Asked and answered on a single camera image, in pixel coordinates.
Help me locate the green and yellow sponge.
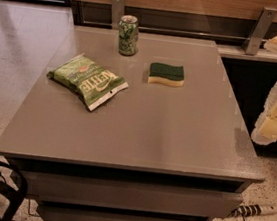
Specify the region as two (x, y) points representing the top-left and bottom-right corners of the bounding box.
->
(147, 62), (185, 87)

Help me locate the white power strip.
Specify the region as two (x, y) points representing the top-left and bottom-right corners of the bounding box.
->
(230, 204), (277, 217)

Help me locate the grey drawer cabinet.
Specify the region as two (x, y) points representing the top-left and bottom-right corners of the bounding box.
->
(0, 27), (263, 221)

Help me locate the green soda can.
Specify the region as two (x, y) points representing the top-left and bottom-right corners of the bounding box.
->
(118, 15), (139, 56)

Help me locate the green Kettle chips bag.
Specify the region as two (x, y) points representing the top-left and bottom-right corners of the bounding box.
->
(46, 54), (129, 111)

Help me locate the right metal bracket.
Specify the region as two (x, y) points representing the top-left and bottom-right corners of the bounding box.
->
(242, 7), (277, 56)

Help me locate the metal bracket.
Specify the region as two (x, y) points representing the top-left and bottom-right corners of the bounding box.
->
(111, 0), (125, 29)
(242, 7), (277, 56)

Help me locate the left metal bracket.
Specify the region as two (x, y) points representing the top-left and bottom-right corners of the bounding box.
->
(111, 0), (125, 29)

